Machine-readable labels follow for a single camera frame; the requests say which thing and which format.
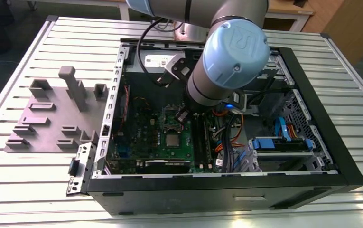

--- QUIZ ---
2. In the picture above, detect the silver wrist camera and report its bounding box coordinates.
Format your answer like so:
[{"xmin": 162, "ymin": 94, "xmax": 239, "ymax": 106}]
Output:
[
  {"xmin": 230, "ymin": 90, "xmax": 250, "ymax": 114},
  {"xmin": 163, "ymin": 54, "xmax": 191, "ymax": 81}
]

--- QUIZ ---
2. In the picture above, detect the orange power wire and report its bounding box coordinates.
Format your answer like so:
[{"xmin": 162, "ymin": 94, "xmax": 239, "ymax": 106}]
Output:
[{"xmin": 286, "ymin": 124, "xmax": 303, "ymax": 142}]

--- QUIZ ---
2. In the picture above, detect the black cable bundle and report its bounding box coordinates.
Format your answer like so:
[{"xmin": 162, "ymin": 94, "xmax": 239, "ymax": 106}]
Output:
[{"xmin": 222, "ymin": 89, "xmax": 283, "ymax": 173}]

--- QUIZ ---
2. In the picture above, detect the hard disk in blue carrier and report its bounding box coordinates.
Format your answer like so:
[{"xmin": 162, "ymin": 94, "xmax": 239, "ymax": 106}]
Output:
[{"xmin": 250, "ymin": 136, "xmax": 314, "ymax": 153}]

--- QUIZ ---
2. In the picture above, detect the grey power supply unit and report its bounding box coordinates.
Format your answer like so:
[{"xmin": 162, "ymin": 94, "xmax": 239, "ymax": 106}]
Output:
[{"xmin": 123, "ymin": 49, "xmax": 201, "ymax": 112}]

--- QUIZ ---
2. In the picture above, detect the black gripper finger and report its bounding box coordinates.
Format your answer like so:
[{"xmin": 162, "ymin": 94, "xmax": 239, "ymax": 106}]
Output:
[{"xmin": 175, "ymin": 107, "xmax": 198, "ymax": 124}]

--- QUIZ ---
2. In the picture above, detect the orange wire bundle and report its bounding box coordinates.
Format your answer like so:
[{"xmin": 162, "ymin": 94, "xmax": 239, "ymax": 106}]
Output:
[{"xmin": 213, "ymin": 110, "xmax": 246, "ymax": 152}]

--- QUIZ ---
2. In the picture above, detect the green motherboard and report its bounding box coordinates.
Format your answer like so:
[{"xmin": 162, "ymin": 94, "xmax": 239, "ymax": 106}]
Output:
[{"xmin": 107, "ymin": 104, "xmax": 221, "ymax": 175}]

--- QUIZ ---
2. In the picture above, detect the grey metal disk bay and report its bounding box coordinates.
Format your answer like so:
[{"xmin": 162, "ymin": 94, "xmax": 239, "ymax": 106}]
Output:
[{"xmin": 247, "ymin": 139, "xmax": 331, "ymax": 172}]

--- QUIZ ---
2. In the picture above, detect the CPU socket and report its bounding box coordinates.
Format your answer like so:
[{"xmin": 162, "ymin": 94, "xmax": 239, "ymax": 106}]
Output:
[{"xmin": 163, "ymin": 132, "xmax": 185, "ymax": 150}]

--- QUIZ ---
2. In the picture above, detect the metal socket cover frame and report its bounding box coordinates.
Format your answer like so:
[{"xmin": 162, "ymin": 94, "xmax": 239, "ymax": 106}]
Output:
[{"xmin": 162, "ymin": 104, "xmax": 183, "ymax": 133}]

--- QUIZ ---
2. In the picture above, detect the black RAM slot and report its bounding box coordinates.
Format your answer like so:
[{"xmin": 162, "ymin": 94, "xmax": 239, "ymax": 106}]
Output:
[
  {"xmin": 198, "ymin": 113, "xmax": 211, "ymax": 168},
  {"xmin": 194, "ymin": 113, "xmax": 207, "ymax": 168},
  {"xmin": 190, "ymin": 113, "xmax": 203, "ymax": 168}
]

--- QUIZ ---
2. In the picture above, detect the red black fan wire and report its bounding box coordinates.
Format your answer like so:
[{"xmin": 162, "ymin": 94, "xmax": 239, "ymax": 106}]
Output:
[{"xmin": 123, "ymin": 85, "xmax": 133, "ymax": 124}]

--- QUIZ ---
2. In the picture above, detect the silver CPU green edge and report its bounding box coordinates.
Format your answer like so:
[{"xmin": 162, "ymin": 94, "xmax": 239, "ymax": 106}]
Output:
[{"xmin": 165, "ymin": 134, "xmax": 182, "ymax": 147}]

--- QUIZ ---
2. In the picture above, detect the multicoloured fan wire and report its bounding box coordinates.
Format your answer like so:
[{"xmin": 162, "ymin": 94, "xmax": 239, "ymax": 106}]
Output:
[{"xmin": 135, "ymin": 96, "xmax": 153, "ymax": 111}]

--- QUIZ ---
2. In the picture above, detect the grey plastic parts rack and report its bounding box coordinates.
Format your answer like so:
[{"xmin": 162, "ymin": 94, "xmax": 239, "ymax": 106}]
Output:
[{"xmin": 3, "ymin": 66, "xmax": 111, "ymax": 154}]

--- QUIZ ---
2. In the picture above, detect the grey metal drive cage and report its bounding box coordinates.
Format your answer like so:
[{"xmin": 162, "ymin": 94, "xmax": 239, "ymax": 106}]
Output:
[{"xmin": 241, "ymin": 48, "xmax": 297, "ymax": 104}]

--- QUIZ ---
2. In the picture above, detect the black graphics card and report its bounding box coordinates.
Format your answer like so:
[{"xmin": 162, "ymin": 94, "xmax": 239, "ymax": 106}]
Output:
[{"xmin": 135, "ymin": 158, "xmax": 193, "ymax": 174}]

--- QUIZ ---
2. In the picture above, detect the black open PC case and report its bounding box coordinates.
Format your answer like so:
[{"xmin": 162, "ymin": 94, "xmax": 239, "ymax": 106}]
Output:
[{"xmin": 66, "ymin": 38, "xmax": 363, "ymax": 216}]

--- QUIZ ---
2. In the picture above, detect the brown wooden cabinet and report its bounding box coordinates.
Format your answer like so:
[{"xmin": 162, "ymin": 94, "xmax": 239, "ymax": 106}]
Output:
[{"xmin": 301, "ymin": 0, "xmax": 363, "ymax": 66}]

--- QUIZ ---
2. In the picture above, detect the green RAM stick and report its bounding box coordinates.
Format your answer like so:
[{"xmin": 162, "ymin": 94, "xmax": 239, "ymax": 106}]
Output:
[{"xmin": 202, "ymin": 113, "xmax": 215, "ymax": 168}]

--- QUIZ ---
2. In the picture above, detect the black camera cable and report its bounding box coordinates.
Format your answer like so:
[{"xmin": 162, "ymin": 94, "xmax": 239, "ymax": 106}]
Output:
[{"xmin": 137, "ymin": 18, "xmax": 175, "ymax": 90}]

